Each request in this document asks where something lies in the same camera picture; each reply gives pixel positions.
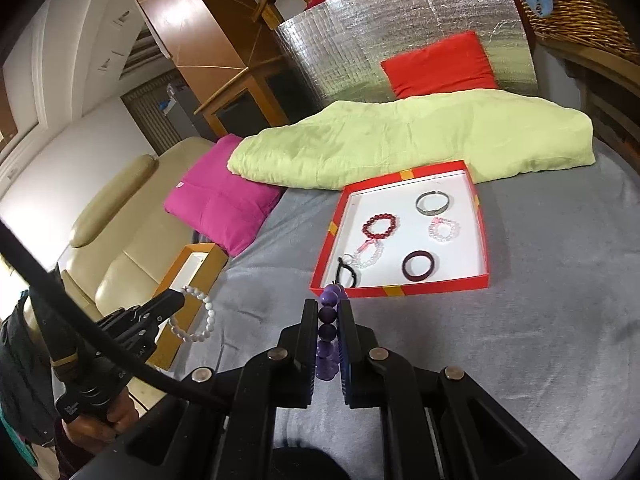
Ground grey bed sheet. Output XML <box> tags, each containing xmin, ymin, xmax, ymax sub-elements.
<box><xmin>170</xmin><ymin>152</ymin><xmax>640</xmax><ymax>480</ymax></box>

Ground red cardboard box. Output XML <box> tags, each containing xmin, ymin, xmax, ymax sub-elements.
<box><xmin>310</xmin><ymin>160</ymin><xmax>490</xmax><ymax>300</ymax></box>

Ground clear pink bead bracelet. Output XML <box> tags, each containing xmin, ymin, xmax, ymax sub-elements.
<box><xmin>350</xmin><ymin>237</ymin><xmax>386</xmax><ymax>269</ymax></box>

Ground wicker basket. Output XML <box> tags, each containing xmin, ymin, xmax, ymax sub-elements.
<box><xmin>502</xmin><ymin>0</ymin><xmax>640</xmax><ymax>61</ymax></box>

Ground silver bangle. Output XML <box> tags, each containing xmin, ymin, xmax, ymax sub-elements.
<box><xmin>416</xmin><ymin>190</ymin><xmax>450</xmax><ymax>217</ymax></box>

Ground pink cushion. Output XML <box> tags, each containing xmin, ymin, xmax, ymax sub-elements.
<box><xmin>164</xmin><ymin>134</ymin><xmax>287</xmax><ymax>257</ymax></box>

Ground beige leather sofa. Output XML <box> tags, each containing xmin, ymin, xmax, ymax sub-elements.
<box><xmin>55</xmin><ymin>136</ymin><xmax>226</xmax><ymax>321</ymax></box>

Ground black cable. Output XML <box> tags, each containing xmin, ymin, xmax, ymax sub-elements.
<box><xmin>0</xmin><ymin>219</ymin><xmax>233</xmax><ymax>408</ymax></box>

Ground person's dark clothing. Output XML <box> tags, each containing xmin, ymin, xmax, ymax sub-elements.
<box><xmin>0</xmin><ymin>290</ymin><xmax>66</xmax><ymax>480</ymax></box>

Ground brown slatted panel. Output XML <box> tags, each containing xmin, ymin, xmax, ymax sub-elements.
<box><xmin>122</xmin><ymin>72</ymin><xmax>201</xmax><ymax>157</ymax></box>

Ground silver foil mat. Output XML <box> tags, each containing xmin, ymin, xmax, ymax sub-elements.
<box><xmin>272</xmin><ymin>0</ymin><xmax>540</xmax><ymax>111</ymax></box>

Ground grey appliance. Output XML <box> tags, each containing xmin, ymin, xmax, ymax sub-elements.
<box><xmin>159</xmin><ymin>84</ymin><xmax>201</xmax><ymax>137</ymax></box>

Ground red cushion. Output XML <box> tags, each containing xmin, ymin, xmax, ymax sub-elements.
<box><xmin>380</xmin><ymin>31</ymin><xmax>498</xmax><ymax>100</ymax></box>

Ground black hair tie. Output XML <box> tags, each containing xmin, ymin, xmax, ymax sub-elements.
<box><xmin>335</xmin><ymin>255</ymin><xmax>362</xmax><ymax>289</ymax></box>

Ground purple bead bracelet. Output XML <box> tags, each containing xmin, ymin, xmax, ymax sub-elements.
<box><xmin>315</xmin><ymin>284</ymin><xmax>347</xmax><ymax>381</ymax></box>

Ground wooden table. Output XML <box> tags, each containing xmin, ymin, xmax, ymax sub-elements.
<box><xmin>115</xmin><ymin>0</ymin><xmax>321</xmax><ymax>136</ymax></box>

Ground red bead bracelet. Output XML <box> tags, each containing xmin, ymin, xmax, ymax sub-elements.
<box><xmin>362</xmin><ymin>213</ymin><xmax>401</xmax><ymax>241</ymax></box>

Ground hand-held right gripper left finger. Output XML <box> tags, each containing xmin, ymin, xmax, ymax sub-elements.
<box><xmin>72</xmin><ymin>299</ymin><xmax>321</xmax><ymax>480</ymax></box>

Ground person's left hand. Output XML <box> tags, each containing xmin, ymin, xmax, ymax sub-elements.
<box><xmin>65</xmin><ymin>392</ymin><xmax>140</xmax><ymax>446</ymax></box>

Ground dark red bangle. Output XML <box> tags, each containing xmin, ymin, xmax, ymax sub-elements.
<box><xmin>402</xmin><ymin>250</ymin><xmax>437</xmax><ymax>281</ymax></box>

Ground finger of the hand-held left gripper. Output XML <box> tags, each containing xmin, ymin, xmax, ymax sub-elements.
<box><xmin>139</xmin><ymin>300</ymin><xmax>187</xmax><ymax>334</ymax></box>
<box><xmin>102</xmin><ymin>290</ymin><xmax>186</xmax><ymax>327</ymax></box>

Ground orange cardboard box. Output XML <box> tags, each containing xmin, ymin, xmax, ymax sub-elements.
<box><xmin>150</xmin><ymin>242</ymin><xmax>230</xmax><ymax>371</ymax></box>

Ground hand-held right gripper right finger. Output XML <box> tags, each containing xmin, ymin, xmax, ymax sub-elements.
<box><xmin>337</xmin><ymin>299</ymin><xmax>576</xmax><ymax>480</ymax></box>

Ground pink white bead bracelet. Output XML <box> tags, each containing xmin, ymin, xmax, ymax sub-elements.
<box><xmin>427</xmin><ymin>216</ymin><xmax>462</xmax><ymax>244</ymax></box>

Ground light green blanket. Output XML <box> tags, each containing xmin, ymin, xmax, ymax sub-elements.
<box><xmin>227</xmin><ymin>89</ymin><xmax>597</xmax><ymax>192</ymax></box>

